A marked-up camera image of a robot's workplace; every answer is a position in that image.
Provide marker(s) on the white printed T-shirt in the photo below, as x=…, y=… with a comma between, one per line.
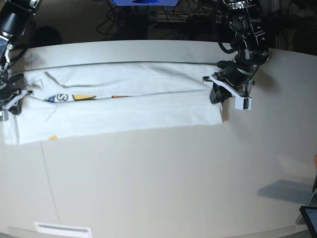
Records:
x=83, y=100

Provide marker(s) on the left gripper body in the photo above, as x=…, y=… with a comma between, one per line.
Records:
x=235, y=76

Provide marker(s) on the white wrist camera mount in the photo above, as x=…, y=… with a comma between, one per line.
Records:
x=5, y=109
x=243, y=101

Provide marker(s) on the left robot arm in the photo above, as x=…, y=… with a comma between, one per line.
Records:
x=250, y=43

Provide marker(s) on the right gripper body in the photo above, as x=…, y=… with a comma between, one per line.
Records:
x=7, y=92

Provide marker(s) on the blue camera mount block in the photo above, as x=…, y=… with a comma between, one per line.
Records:
x=145, y=2

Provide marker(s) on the power strip with red light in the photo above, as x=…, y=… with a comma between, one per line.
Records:
x=195, y=18

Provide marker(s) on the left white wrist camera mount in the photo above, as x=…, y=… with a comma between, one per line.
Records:
x=243, y=101

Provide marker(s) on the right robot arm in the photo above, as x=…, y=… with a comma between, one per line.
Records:
x=15, y=17

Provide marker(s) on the black tablet device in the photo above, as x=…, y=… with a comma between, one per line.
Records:
x=310, y=217

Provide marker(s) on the white paper label strip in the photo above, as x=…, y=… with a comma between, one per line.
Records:
x=63, y=231

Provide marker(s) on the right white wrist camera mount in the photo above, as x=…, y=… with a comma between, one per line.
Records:
x=5, y=109

